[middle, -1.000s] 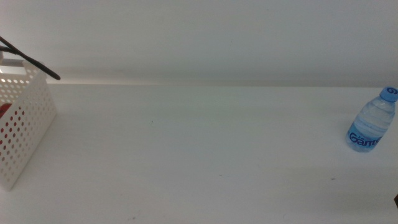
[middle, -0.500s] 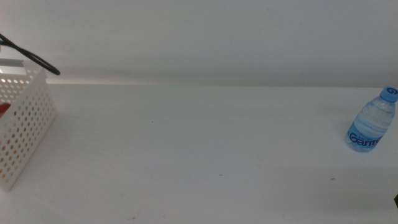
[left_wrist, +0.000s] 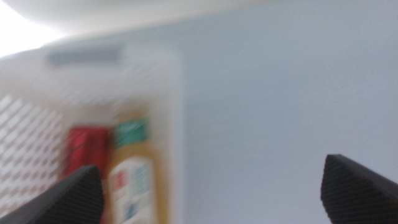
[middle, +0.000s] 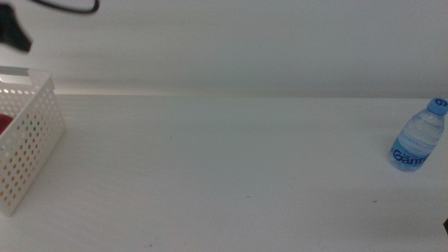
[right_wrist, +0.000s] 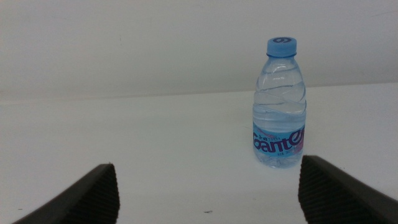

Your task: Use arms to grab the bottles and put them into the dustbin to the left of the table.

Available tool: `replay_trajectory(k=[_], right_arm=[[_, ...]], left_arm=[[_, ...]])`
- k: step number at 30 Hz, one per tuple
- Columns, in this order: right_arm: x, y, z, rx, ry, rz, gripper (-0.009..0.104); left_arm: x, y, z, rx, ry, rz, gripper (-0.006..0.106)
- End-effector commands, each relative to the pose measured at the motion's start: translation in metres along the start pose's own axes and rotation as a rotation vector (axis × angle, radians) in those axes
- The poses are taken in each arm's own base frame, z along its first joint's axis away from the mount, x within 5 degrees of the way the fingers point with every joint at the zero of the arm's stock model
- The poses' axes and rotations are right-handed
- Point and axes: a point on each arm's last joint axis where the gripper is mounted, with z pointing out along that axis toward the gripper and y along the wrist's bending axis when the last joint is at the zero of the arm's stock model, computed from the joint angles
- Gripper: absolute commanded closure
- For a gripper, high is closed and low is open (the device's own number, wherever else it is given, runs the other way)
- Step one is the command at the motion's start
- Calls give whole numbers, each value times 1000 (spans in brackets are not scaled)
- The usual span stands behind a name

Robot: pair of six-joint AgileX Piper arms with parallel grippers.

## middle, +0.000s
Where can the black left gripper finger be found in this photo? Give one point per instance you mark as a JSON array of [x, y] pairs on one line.
[[12, 31]]

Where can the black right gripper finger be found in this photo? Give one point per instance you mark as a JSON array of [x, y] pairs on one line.
[[446, 227]]

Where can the clear water bottle blue cap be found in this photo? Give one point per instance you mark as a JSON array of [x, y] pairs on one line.
[[418, 140]]

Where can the red cola can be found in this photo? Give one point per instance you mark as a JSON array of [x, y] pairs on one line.
[[4, 122]]

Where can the white perforated plastic basket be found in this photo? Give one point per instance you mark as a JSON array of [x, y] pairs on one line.
[[42, 105]]

